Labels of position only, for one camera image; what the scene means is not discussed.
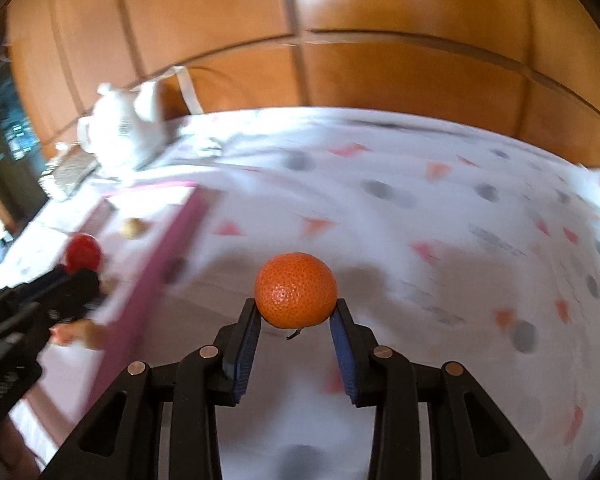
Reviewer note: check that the large orange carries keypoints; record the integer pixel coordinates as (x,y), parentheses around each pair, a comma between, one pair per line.
(296,290)

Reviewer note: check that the woven basket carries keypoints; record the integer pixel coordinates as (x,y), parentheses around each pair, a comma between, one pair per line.
(70,172)

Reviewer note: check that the white ceramic kettle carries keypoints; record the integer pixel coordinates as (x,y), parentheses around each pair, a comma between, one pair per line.
(120,130)

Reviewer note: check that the red tomato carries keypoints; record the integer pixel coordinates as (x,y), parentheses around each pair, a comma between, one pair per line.
(82,253)

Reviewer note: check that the dark glass pane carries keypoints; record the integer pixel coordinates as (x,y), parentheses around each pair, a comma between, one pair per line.
(10,150)

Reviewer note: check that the pink-rimmed box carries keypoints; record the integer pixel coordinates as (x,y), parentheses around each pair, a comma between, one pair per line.
(165,255)

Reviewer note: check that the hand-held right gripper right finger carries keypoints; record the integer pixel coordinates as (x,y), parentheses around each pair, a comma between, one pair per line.
(342,355)

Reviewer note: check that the wooden wardrobe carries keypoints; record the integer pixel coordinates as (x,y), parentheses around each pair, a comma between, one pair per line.
(380,0)

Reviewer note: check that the patterned white tablecloth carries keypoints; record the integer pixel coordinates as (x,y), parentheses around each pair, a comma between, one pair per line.
(430,210)

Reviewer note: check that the orange carrot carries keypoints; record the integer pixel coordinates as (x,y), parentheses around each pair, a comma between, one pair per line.
(80,334)

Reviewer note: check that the small yellow potato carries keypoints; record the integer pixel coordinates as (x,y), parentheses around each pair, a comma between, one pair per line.
(132,228)
(108,285)

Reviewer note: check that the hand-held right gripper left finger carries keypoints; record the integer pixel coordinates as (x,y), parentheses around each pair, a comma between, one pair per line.
(245,360)

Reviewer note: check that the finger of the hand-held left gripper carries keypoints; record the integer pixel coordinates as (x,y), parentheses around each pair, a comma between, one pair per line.
(25,290)
(75,295)

